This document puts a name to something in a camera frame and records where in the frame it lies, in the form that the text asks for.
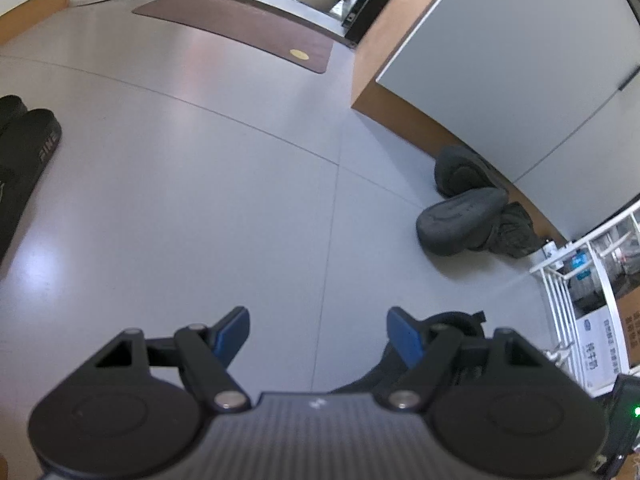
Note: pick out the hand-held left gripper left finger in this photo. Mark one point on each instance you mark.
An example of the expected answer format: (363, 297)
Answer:
(232, 330)

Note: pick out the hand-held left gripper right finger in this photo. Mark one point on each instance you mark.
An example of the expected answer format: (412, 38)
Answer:
(405, 335)

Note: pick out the white shoe rack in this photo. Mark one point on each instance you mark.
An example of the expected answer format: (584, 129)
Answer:
(605, 300)

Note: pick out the white printed box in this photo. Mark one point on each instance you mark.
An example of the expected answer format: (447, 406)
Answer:
(592, 345)

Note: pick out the plastic water bottle pack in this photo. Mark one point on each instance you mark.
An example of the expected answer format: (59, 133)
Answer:
(625, 260)

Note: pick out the small labelled bottle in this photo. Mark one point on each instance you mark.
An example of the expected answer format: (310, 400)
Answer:
(551, 250)

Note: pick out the black slide slipper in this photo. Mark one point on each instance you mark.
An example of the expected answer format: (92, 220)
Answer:
(12, 110)
(25, 170)

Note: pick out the white cabinet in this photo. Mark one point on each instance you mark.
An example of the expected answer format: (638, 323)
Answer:
(500, 60)

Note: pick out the brown door mat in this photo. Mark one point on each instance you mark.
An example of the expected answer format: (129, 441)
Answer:
(235, 25)

